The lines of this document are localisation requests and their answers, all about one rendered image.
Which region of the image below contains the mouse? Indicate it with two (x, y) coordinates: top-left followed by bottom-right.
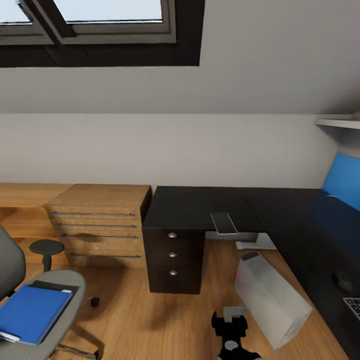
(332, 270), (353, 292)

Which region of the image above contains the folder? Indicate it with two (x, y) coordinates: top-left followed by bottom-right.
(0, 283), (73, 346)

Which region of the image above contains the notebook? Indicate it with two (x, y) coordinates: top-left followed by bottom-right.
(210, 212), (238, 235)

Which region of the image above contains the keyboard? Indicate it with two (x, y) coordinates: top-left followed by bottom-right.
(342, 297), (360, 321)

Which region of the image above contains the swivel chair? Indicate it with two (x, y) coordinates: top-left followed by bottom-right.
(0, 225), (101, 360)

